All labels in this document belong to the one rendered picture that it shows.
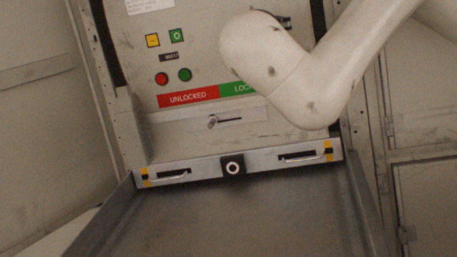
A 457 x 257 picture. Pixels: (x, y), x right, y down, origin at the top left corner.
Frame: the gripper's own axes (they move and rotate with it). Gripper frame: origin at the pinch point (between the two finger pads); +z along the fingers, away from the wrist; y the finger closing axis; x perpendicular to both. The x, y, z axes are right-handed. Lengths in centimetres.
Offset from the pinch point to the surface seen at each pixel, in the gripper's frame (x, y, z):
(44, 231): -37, -60, -13
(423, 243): -66, 30, 10
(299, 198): -38.3, 1.8, -12.8
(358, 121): -30.4, 18.5, 12.1
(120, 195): -34, -41, -7
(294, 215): -38.2, 0.7, -20.7
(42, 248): -54, -78, 11
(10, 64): 2, -59, -5
